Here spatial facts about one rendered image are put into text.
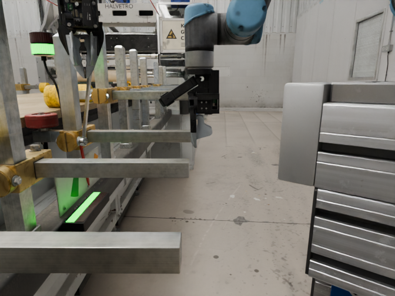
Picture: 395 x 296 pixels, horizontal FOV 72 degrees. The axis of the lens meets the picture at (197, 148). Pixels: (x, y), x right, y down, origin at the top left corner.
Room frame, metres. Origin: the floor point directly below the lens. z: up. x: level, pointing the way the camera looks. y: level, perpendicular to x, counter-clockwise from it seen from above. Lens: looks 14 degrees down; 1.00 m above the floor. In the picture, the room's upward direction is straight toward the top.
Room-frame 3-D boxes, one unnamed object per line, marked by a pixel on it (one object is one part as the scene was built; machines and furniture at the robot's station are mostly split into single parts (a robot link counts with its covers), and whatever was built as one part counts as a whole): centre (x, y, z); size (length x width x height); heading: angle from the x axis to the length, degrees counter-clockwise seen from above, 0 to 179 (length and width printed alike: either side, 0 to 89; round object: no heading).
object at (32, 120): (0.75, 0.43, 0.85); 0.08 x 0.08 x 0.11
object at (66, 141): (0.74, 0.33, 0.85); 0.13 x 0.06 x 0.05; 0
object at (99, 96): (0.99, 0.33, 0.95); 0.13 x 0.06 x 0.05; 0
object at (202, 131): (0.74, -0.01, 0.86); 0.06 x 0.03 x 0.09; 90
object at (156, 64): (2.21, 0.32, 0.90); 0.03 x 0.03 x 0.48; 0
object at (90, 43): (0.61, 0.23, 1.05); 0.06 x 0.03 x 0.09; 20
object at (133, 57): (1.46, 0.32, 0.91); 0.03 x 0.03 x 0.48; 0
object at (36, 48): (0.71, 0.38, 1.07); 0.06 x 0.06 x 0.02
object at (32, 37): (0.71, 0.38, 1.10); 0.06 x 0.06 x 0.02
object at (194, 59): (0.76, -0.01, 1.05); 0.08 x 0.08 x 0.05
